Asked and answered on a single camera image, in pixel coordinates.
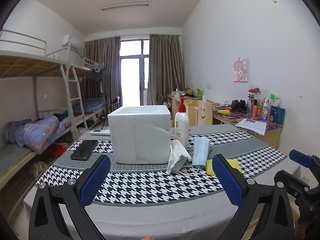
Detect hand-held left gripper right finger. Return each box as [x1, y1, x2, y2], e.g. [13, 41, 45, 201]
[212, 154, 295, 240]

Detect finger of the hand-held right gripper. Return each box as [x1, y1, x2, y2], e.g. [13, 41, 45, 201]
[273, 169, 312, 200]
[289, 149, 320, 168]

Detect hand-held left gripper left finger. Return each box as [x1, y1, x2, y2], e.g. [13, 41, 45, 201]
[28, 154, 111, 240]

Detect yellow cloth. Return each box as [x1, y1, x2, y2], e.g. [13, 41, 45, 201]
[205, 158, 243, 177]

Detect blue face mask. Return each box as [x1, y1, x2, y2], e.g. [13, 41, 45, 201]
[185, 137, 210, 176]

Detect white foam box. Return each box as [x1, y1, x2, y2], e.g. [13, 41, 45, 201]
[108, 105, 171, 165]

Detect black smartphone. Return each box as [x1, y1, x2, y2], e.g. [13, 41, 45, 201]
[70, 140, 99, 161]

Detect wooden desk with patterned mat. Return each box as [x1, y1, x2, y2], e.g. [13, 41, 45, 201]
[212, 110, 284, 148]

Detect red bag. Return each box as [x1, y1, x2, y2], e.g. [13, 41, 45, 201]
[44, 142, 67, 159]

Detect houndstooth tablecloth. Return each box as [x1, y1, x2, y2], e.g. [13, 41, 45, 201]
[35, 124, 288, 207]

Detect printed paper sheet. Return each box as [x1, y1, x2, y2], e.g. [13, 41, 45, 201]
[235, 119, 267, 136]

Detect cluster of toiletry bottles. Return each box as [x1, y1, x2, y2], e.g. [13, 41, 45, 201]
[247, 85, 286, 124]

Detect beige cloth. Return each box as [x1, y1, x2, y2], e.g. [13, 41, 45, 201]
[30, 161, 47, 178]

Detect white lotion bottle red pump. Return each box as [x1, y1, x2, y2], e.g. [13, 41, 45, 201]
[174, 97, 190, 147]

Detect wooden chair with smiley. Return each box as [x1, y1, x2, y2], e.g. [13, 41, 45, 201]
[196, 100, 213, 126]

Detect blue orange plaid quilt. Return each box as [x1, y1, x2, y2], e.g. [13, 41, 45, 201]
[15, 115, 73, 155]

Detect blue plaid mattress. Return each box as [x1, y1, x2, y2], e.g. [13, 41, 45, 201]
[81, 98, 107, 114]

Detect black headphones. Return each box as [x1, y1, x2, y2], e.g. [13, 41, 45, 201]
[231, 99, 248, 112]

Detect light wooden desk with drawers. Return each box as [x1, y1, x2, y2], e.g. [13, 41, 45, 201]
[167, 94, 220, 127]

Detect dark purple quilt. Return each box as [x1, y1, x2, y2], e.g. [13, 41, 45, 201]
[2, 120, 30, 144]

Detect dark hanging clothes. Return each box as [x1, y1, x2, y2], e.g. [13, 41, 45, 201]
[90, 66, 104, 82]

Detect glass balcony door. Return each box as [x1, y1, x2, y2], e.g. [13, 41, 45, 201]
[119, 39, 150, 107]

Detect brown curtain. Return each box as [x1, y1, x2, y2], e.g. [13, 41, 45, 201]
[83, 36, 123, 108]
[147, 34, 185, 105]

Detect metal bunk bed with ladder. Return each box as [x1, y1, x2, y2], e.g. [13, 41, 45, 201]
[0, 29, 89, 220]

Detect white air conditioner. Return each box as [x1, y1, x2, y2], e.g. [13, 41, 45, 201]
[62, 35, 83, 49]

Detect ceiling tube light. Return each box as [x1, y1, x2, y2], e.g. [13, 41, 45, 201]
[102, 3, 149, 11]

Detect cartoon wall poster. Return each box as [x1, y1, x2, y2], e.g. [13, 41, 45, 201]
[233, 58, 248, 82]

